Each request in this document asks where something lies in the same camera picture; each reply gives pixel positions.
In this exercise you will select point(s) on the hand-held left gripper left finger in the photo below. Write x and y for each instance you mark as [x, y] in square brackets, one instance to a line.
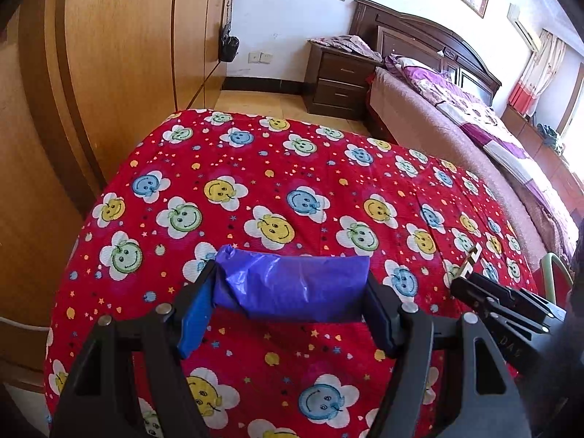
[196, 319]

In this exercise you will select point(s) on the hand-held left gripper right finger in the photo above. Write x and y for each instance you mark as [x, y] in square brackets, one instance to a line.
[381, 319]

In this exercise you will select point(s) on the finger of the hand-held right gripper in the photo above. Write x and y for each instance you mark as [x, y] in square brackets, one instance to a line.
[511, 320]
[492, 289]

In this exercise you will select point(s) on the red bin with green rim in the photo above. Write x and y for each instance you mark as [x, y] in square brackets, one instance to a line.
[554, 260]

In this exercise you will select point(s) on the purple plastic bag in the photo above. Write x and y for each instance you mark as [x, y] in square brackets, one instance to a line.
[292, 283]

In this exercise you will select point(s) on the dark clothes heap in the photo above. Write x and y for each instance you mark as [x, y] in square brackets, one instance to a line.
[550, 137]

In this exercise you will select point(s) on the low wooden window cabinet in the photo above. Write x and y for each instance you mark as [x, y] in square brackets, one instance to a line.
[524, 127]

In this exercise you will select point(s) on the red smiley flower tablecloth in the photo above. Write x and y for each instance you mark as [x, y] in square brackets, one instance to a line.
[283, 169]

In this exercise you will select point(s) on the purple patchwork quilt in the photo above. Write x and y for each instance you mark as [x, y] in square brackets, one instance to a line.
[479, 114]

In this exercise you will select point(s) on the bed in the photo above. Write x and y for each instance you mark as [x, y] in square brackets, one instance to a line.
[424, 114]

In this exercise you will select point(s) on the patterned curtain with red hem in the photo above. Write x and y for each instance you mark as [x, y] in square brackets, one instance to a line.
[534, 77]

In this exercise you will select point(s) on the dark wooden nightstand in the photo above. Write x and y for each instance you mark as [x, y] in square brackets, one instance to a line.
[337, 82]

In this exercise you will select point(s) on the dark wooden headboard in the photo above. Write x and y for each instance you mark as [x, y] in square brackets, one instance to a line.
[410, 32]

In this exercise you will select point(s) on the black hanging bag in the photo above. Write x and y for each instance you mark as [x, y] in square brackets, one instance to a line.
[229, 48]

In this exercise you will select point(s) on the pile of pink clothes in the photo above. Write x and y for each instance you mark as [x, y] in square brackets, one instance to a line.
[356, 45]

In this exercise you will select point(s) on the wooden wardrobe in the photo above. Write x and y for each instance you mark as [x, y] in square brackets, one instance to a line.
[114, 54]

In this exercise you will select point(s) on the wall air conditioner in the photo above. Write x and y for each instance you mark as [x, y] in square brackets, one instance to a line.
[524, 29]

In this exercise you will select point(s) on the wall socket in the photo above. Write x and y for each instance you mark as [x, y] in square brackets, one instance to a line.
[260, 57]

